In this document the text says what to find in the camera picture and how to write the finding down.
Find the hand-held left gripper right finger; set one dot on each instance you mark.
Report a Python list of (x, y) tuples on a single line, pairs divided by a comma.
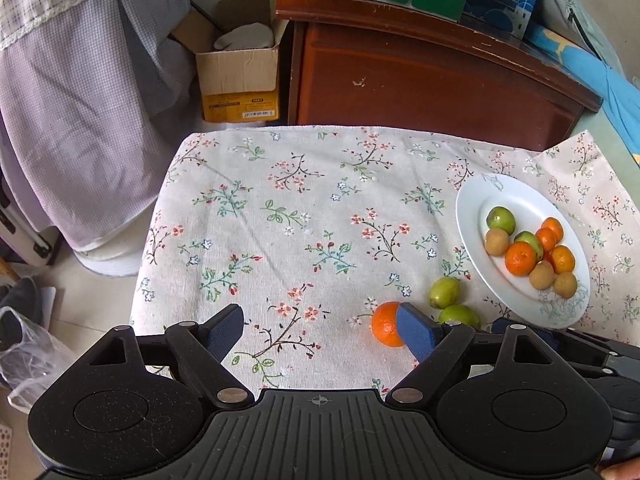
[(415, 332)]

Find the brown longan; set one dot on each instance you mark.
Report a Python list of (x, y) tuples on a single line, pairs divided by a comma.
[(497, 241), (565, 284), (541, 276)]

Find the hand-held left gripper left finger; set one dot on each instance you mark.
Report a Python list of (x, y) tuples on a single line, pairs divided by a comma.
[(225, 329)]

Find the small orange mandarin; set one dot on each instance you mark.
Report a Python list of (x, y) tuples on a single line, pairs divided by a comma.
[(564, 259), (545, 239), (555, 225)]

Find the white floral plate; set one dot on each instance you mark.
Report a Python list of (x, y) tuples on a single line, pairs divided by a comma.
[(480, 195)]

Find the blue cloth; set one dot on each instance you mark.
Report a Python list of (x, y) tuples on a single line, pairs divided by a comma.
[(600, 90)]

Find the person's right hand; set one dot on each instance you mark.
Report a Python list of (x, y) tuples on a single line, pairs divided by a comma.
[(622, 472)]

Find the brown wooden cabinet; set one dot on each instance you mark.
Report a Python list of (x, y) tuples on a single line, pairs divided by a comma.
[(425, 85)]

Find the cardboard box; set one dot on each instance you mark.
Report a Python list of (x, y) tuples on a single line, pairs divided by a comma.
[(240, 80)]

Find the white cloth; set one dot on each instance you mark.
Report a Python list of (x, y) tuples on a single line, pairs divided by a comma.
[(245, 37)]

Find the grey bag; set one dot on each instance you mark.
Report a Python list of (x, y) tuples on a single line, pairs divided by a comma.
[(575, 15)]

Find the lilac gingham bed skirt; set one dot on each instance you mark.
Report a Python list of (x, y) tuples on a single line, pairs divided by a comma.
[(90, 125)]

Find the red cherry tomato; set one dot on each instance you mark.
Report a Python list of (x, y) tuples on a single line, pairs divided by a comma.
[(548, 257)]

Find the white hard case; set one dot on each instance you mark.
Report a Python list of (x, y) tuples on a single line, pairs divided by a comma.
[(25, 220)]

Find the large orange mandarin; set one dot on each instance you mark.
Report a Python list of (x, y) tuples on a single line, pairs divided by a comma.
[(520, 258), (386, 325)]

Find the green jujube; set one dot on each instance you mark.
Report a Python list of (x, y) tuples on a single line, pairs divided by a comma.
[(530, 241), (460, 315), (444, 292), (500, 219)]

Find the clear plastic bag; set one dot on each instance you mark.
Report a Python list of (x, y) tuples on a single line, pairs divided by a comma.
[(35, 360)]

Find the floral tablecloth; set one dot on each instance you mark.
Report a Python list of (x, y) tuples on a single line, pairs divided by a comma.
[(300, 220)]

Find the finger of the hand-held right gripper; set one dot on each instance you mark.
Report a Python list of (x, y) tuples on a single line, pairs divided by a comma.
[(600, 355)]

